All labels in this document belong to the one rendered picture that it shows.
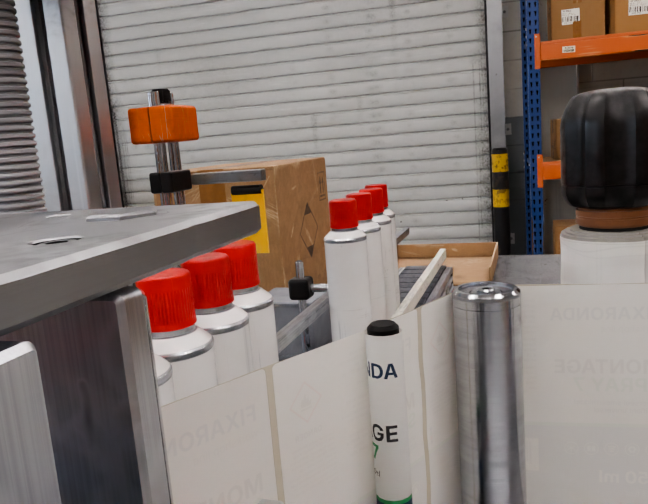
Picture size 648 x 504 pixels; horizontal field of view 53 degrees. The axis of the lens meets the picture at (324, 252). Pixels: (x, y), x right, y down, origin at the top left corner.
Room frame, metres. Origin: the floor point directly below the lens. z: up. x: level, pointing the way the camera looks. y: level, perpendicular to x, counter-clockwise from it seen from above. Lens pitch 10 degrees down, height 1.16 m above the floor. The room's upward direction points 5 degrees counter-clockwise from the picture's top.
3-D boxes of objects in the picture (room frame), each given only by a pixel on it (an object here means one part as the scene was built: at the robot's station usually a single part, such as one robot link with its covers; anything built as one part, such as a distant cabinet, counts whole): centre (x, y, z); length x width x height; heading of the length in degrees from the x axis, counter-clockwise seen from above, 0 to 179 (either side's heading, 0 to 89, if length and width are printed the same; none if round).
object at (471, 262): (1.49, -0.26, 0.85); 0.30 x 0.26 x 0.04; 162
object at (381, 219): (0.90, -0.07, 0.98); 0.05 x 0.05 x 0.20
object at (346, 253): (0.77, -0.03, 0.98); 0.05 x 0.05 x 0.20
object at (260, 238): (0.55, 0.06, 1.09); 0.03 x 0.01 x 0.06; 72
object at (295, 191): (1.29, 0.14, 0.99); 0.30 x 0.24 x 0.27; 162
